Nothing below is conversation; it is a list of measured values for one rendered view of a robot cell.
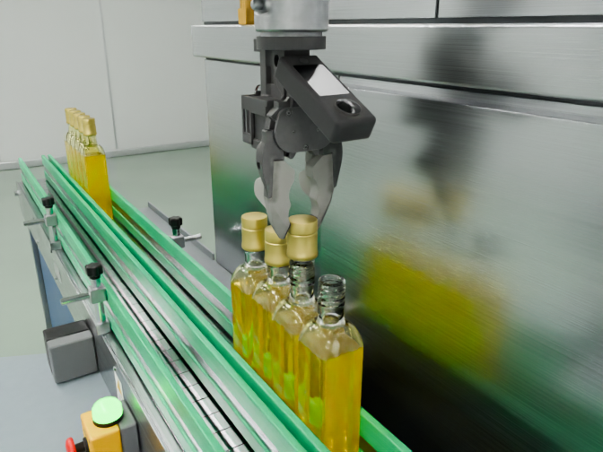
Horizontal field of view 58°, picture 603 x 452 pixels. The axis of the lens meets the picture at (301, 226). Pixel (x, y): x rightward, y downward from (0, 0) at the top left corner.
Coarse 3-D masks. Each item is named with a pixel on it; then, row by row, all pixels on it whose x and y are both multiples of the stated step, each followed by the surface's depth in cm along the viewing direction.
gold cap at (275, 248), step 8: (272, 232) 65; (272, 240) 65; (280, 240) 65; (272, 248) 66; (280, 248) 65; (272, 256) 66; (280, 256) 66; (272, 264) 66; (280, 264) 66; (288, 264) 67
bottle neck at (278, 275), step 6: (270, 270) 67; (276, 270) 67; (282, 270) 67; (288, 270) 67; (270, 276) 67; (276, 276) 67; (282, 276) 67; (288, 276) 68; (276, 282) 67; (282, 282) 67
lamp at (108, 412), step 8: (104, 400) 84; (112, 400) 84; (96, 408) 82; (104, 408) 82; (112, 408) 82; (120, 408) 84; (96, 416) 82; (104, 416) 82; (112, 416) 82; (120, 416) 83; (96, 424) 82; (104, 424) 82; (112, 424) 82
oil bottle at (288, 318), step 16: (288, 304) 63; (304, 304) 63; (272, 320) 65; (288, 320) 62; (304, 320) 62; (272, 336) 66; (288, 336) 62; (288, 352) 63; (288, 368) 64; (288, 384) 65; (288, 400) 66
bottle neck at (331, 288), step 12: (324, 276) 58; (336, 276) 58; (324, 288) 57; (336, 288) 56; (324, 300) 57; (336, 300) 57; (324, 312) 58; (336, 312) 57; (324, 324) 58; (336, 324) 58
